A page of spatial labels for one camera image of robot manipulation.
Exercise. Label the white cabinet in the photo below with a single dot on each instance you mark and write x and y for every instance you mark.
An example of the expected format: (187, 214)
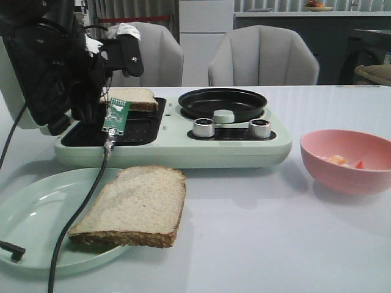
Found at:
(202, 25)

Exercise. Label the left silver control knob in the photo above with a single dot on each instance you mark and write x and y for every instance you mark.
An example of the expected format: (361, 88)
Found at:
(203, 128)

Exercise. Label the left grey upholstered chair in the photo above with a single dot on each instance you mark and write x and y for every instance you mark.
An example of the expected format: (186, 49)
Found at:
(161, 55)

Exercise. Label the red barrier belt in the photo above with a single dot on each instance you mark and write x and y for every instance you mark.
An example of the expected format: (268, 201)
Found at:
(139, 19)

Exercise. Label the green circuit board left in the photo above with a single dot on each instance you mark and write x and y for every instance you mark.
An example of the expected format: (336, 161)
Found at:
(116, 116)

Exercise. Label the fruit plate on counter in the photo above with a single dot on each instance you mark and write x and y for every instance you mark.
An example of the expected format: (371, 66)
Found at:
(315, 6)

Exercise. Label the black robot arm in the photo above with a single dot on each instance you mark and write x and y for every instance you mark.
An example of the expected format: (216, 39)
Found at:
(60, 12)

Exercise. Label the silver control knob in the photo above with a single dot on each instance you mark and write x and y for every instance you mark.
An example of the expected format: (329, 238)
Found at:
(259, 128)
(203, 128)

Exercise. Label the right silver control knob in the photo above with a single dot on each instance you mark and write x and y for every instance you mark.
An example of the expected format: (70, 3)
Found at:
(259, 128)

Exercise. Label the grey upholstered chair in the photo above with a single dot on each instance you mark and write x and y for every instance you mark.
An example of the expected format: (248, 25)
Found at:
(263, 55)
(161, 55)

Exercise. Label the bread slice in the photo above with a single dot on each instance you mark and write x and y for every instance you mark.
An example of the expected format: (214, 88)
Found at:
(142, 206)
(141, 99)

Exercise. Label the black round frying pan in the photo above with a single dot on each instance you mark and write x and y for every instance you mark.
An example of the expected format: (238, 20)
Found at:
(202, 103)

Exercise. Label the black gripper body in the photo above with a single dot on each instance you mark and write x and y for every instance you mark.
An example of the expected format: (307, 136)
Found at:
(59, 68)

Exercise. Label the grey counter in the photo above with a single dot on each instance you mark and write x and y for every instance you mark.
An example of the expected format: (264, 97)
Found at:
(325, 33)

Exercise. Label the beige cushion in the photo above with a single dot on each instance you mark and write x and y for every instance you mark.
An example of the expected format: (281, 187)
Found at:
(373, 74)

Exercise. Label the green breakfast maker base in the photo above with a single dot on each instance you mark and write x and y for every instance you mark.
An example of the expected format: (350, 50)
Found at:
(164, 138)

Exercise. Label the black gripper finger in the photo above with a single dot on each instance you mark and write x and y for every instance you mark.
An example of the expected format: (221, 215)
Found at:
(123, 54)

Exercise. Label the green breakfast maker lid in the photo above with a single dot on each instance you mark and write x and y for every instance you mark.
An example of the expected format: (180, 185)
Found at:
(14, 99)

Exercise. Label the cooked shrimp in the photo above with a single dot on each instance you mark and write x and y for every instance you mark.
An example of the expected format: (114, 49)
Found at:
(341, 161)

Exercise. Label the right grey upholstered chair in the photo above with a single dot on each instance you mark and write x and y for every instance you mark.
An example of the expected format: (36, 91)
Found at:
(263, 55)

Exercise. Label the pink plastic bowl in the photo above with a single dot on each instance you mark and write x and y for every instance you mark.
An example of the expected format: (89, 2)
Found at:
(354, 146)

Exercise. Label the green plastic plate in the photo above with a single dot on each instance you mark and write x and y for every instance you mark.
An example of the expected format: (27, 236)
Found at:
(33, 217)

